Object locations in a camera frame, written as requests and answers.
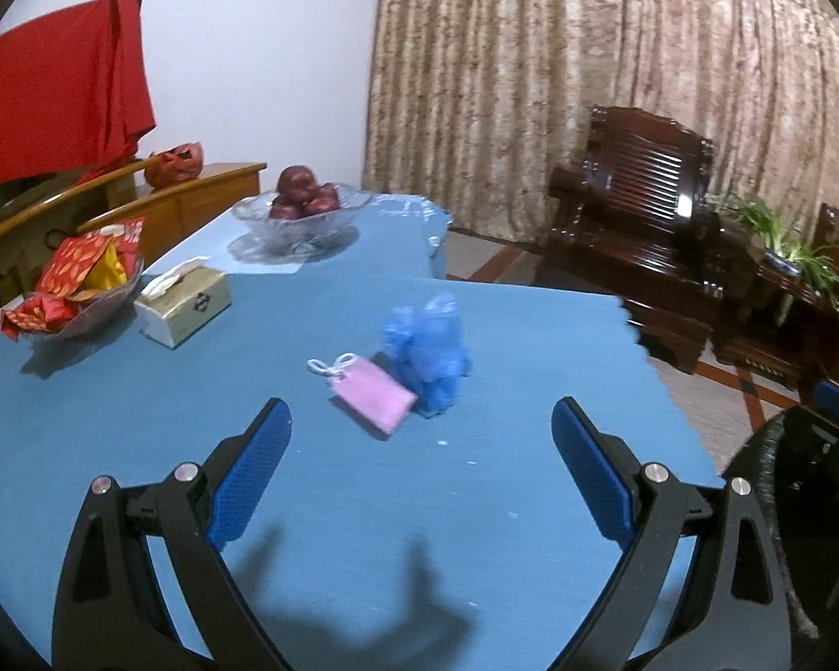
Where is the red snack packet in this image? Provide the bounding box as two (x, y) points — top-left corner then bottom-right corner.
(35, 216), (147, 298)
(0, 294), (83, 341)

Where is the green potted plant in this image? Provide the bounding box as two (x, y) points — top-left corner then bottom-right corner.
(723, 194), (790, 254)
(776, 239), (839, 296)

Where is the small pink bag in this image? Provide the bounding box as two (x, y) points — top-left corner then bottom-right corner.
(308, 353), (419, 441)

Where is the beige tissue box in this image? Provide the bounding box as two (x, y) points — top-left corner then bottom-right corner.
(134, 257), (233, 351)

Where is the red cloth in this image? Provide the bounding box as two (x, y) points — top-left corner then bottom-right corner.
(0, 0), (158, 191)

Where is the blue plastic bag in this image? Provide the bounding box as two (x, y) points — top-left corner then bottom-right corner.
(379, 294), (474, 422)

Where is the light wooden cabinet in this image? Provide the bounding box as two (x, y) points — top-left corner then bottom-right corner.
(0, 157), (270, 357)

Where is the yellow snack packet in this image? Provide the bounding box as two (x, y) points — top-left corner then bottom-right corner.
(84, 244), (128, 293)

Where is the beige patterned curtain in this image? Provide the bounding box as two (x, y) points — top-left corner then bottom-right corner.
(360, 0), (839, 263)

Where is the black lined trash bin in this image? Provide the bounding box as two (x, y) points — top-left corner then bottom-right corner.
(722, 404), (839, 648)

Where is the glass fruit bowl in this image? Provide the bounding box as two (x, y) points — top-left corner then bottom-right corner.
(232, 183), (373, 261)

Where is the glass snack bowl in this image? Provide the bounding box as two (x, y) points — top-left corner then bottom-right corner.
(0, 252), (148, 345)

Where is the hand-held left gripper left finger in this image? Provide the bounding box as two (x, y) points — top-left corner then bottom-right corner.
(52, 396), (293, 671)

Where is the blue tablecloth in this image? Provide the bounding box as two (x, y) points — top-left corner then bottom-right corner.
(136, 192), (453, 282)
(0, 272), (727, 671)

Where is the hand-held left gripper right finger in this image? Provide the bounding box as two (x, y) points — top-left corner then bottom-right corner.
(551, 396), (793, 671)

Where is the dark wooden side table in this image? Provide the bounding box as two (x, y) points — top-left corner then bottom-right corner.
(708, 224), (839, 394)

